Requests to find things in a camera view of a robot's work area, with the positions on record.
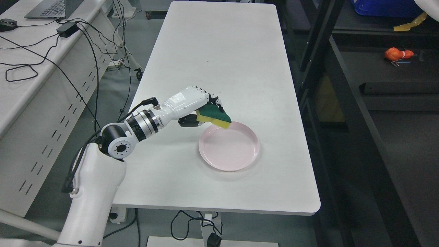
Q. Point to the yellow tape strip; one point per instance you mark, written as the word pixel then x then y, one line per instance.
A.
pixel 408 26

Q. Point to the black plug under table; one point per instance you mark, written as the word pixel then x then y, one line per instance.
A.
pixel 213 240

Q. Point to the black computer mouse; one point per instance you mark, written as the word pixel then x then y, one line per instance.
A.
pixel 7 25

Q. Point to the white table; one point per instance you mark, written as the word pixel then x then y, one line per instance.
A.
pixel 235 51

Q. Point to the white power strip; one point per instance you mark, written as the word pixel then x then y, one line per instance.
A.
pixel 118 215

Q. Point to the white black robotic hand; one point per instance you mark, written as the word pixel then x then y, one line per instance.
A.
pixel 185 102

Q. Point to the green yellow sponge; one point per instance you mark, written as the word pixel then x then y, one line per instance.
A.
pixel 211 113

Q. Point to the grey laptop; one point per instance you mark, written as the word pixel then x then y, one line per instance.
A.
pixel 54 9

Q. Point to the black power adapter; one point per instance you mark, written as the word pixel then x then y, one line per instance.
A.
pixel 67 29

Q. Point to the white side desk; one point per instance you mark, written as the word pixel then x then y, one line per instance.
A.
pixel 45 82

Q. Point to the orange toy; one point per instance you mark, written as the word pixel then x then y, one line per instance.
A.
pixel 394 54

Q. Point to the pink round plate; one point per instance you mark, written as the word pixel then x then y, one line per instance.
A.
pixel 231 149

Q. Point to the black metal rack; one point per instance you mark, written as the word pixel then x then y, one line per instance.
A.
pixel 371 124

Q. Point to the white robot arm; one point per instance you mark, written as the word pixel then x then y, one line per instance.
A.
pixel 97 172

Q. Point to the blue plastic bin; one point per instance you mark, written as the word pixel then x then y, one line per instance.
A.
pixel 387 8

